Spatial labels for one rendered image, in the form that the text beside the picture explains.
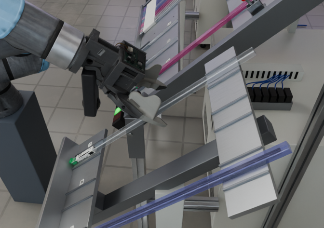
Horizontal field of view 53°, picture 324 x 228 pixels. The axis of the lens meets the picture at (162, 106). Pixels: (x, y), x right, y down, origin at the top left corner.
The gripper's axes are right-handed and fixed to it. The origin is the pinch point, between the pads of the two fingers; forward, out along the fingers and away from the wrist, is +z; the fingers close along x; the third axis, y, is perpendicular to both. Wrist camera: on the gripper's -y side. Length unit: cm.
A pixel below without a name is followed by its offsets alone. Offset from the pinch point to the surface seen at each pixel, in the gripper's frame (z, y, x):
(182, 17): 33, -29, 119
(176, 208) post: 12.0, -11.6, -14.0
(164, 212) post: 10.7, -14.3, -14.0
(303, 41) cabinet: 67, 11, 73
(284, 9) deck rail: 13.2, 26.2, 15.1
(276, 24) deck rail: 14.4, 22.9, 15.2
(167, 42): 6.6, -6.8, 39.7
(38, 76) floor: -18, -124, 128
